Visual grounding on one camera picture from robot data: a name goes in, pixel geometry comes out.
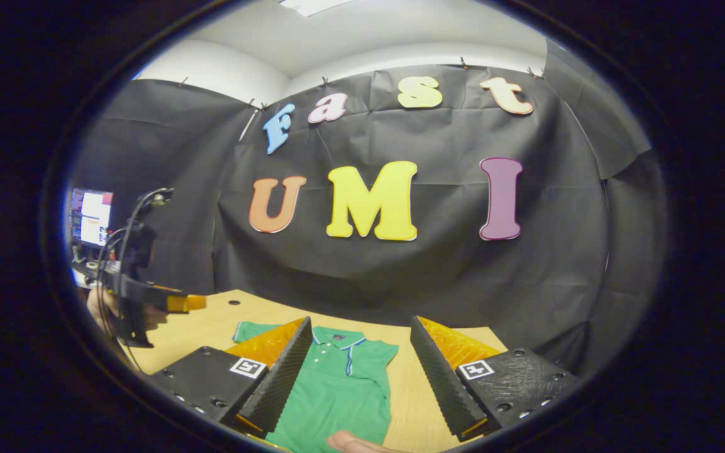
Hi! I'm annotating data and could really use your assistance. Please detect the computer monitor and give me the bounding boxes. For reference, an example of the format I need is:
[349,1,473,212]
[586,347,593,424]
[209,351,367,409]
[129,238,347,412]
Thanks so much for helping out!
[71,188,114,248]

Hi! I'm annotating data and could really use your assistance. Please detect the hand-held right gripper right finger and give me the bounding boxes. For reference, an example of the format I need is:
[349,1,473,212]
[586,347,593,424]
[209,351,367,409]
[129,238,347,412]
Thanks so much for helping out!
[409,316,590,449]

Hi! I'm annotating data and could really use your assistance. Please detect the green T-shirt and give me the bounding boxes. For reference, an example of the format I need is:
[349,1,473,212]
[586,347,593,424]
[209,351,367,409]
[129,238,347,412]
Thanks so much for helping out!
[232,321,400,452]

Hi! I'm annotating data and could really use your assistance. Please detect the black backdrop cloth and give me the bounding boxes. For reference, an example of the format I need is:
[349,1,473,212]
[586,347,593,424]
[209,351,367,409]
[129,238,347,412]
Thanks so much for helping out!
[67,38,668,378]

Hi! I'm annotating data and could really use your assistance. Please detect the black cable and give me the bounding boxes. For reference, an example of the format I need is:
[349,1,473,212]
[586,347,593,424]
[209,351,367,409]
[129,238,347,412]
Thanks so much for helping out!
[94,187,175,344]

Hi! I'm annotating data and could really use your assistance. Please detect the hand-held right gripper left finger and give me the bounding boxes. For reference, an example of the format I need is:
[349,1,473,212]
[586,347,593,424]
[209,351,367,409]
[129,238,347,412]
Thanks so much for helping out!
[147,317,314,441]

